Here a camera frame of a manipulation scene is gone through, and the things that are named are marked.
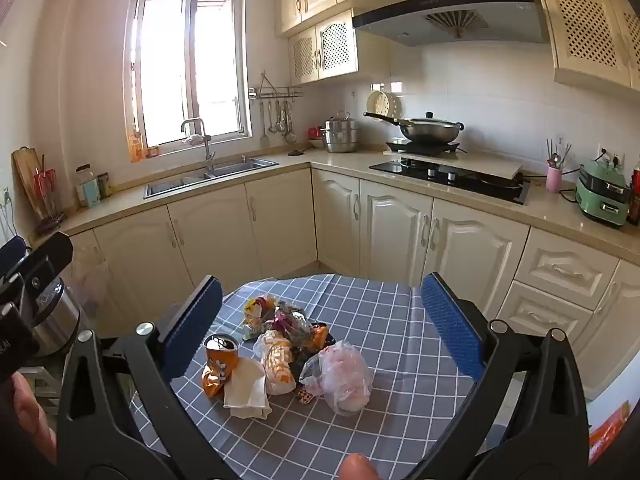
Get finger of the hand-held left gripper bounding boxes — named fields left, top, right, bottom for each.
left=0, top=236, right=27, bottom=277
left=21, top=232, right=75, bottom=285

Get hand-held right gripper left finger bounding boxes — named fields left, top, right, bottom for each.
left=56, top=275, right=241, bottom=480

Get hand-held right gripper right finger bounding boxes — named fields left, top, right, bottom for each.
left=420, top=272, right=591, bottom=480

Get stainless steel trash bin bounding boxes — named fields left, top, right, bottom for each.
left=30, top=277, right=83, bottom=356

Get orange soda can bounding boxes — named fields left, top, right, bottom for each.
left=201, top=333, right=241, bottom=401

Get yellow snack wrapper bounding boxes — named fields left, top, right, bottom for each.
left=243, top=295, right=278, bottom=341

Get white paper napkin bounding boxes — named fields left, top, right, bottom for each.
left=223, top=357, right=273, bottom=420

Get orange striped plastic bag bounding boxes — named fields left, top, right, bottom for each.
left=252, top=330, right=301, bottom=396

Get clear foil wrapper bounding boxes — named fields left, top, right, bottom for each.
left=278, top=300, right=314, bottom=343

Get clear plastic bag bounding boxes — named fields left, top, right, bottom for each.
left=299, top=340, right=375, bottom=417

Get person's left hand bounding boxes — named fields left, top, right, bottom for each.
left=12, top=375, right=58, bottom=466

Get person's right hand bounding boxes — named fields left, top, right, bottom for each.
left=341, top=454, right=377, bottom=480

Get black knife rack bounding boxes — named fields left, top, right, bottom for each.
left=32, top=155, right=67, bottom=233

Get white rack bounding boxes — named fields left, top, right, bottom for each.
left=17, top=365, right=66, bottom=411

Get wooden cutting board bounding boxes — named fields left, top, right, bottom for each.
left=12, top=146, right=53, bottom=226

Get clear storage jar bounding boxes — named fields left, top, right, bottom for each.
left=75, top=164, right=101, bottom=208

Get cream cabinets under sink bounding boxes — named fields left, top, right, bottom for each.
left=65, top=167, right=318, bottom=331

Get cream cabinets under stove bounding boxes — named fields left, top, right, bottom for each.
left=310, top=167, right=531, bottom=306

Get cream drawer cabinets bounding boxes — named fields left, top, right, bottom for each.
left=495, top=227, right=640, bottom=401

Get black gas stove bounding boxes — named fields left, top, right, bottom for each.
left=369, top=157, right=531, bottom=206

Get stainless steel sink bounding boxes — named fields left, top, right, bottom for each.
left=144, top=156, right=280, bottom=200

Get pink utensil holder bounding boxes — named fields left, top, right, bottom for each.
left=545, top=162, right=566, bottom=194

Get metal sink faucet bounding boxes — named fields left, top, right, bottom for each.
left=180, top=117, right=217, bottom=171

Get steel wok with lid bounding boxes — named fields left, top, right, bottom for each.
left=363, top=111, right=465, bottom=143

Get beige kitchen countertop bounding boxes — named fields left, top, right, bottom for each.
left=35, top=147, right=640, bottom=266

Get orange printed box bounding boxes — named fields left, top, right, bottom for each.
left=587, top=400, right=631, bottom=466

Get green electric cooker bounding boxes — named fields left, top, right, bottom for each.
left=574, top=160, right=632, bottom=227

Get bundle of chopsticks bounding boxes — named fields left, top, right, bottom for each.
left=546, top=137, right=574, bottom=171

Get stainless steel steamer pot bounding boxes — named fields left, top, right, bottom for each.
left=320, top=110, right=361, bottom=153

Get metal skimmer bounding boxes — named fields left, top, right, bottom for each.
left=283, top=100, right=298, bottom=145

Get dark sauce bottle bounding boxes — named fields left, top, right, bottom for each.
left=627, top=157, right=640, bottom=226

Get cream plastic colander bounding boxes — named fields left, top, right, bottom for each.
left=366, top=91, right=403, bottom=123

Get kitchen window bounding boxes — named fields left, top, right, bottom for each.
left=124, top=0, right=251, bottom=156

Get metal utensil rack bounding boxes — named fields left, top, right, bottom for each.
left=248, top=72, right=304, bottom=100

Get small lattice door cabinet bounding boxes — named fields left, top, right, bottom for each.
left=287, top=8, right=381, bottom=86

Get range hood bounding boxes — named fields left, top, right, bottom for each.
left=351, top=0, right=550, bottom=48

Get large lattice door cabinet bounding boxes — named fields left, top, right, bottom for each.
left=532, top=0, right=640, bottom=91

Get white wall outlet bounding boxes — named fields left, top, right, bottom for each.
left=597, top=144, right=626, bottom=168

